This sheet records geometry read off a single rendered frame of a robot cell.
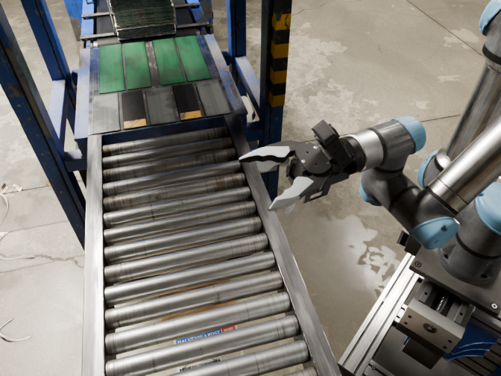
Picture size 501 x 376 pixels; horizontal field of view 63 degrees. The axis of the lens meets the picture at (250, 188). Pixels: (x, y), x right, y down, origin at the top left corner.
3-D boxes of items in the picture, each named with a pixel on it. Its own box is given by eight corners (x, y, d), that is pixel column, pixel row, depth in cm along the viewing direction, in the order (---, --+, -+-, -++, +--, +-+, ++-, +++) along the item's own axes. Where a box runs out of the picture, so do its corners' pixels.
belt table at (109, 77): (248, 131, 164) (247, 110, 157) (81, 158, 153) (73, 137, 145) (214, 51, 211) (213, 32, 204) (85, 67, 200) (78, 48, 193)
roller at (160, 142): (232, 141, 152) (231, 130, 148) (102, 163, 143) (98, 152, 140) (229, 133, 155) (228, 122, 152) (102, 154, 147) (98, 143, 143)
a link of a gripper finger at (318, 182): (306, 206, 67) (333, 174, 71) (308, 201, 66) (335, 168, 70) (282, 191, 69) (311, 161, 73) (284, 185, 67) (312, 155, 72)
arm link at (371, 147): (388, 148, 72) (361, 118, 77) (367, 155, 71) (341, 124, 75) (375, 174, 78) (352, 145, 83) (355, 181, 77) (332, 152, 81)
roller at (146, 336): (294, 313, 104) (296, 304, 100) (105, 361, 95) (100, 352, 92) (288, 296, 107) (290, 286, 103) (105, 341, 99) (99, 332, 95)
